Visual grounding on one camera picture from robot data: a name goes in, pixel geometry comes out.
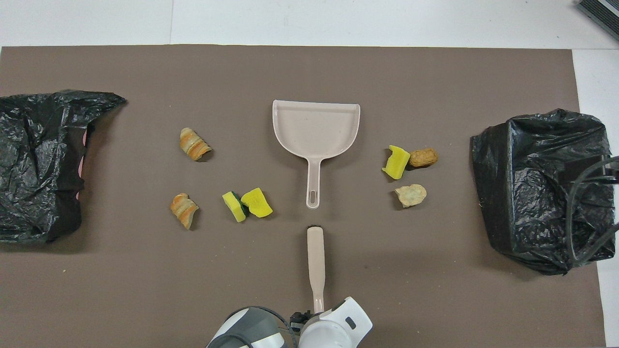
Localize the grey ribbed object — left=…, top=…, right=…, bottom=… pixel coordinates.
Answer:
left=576, top=0, right=619, bottom=42

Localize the beige plastic dustpan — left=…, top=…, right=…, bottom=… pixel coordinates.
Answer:
left=272, top=100, right=361, bottom=210

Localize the beige hand brush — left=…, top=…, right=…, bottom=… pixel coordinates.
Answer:
left=307, top=224, right=326, bottom=315

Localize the croissant bread piece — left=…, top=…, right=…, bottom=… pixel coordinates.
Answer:
left=170, top=193, right=200, bottom=230
left=394, top=184, right=427, bottom=208
left=180, top=127, right=212, bottom=162

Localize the brown round bun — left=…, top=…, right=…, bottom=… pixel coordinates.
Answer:
left=409, top=148, right=439, bottom=168

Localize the yellow green sponge piece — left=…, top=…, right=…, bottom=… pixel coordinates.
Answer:
left=382, top=145, right=411, bottom=180
left=222, top=191, right=248, bottom=223

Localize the black trash bag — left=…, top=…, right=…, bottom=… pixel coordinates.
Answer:
left=470, top=108, right=617, bottom=276
left=0, top=89, right=127, bottom=244

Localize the brown table mat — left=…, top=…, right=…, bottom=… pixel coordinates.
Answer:
left=0, top=45, right=606, bottom=348

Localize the pink plastic bin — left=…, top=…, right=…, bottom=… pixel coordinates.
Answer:
left=75, top=128, right=88, bottom=201

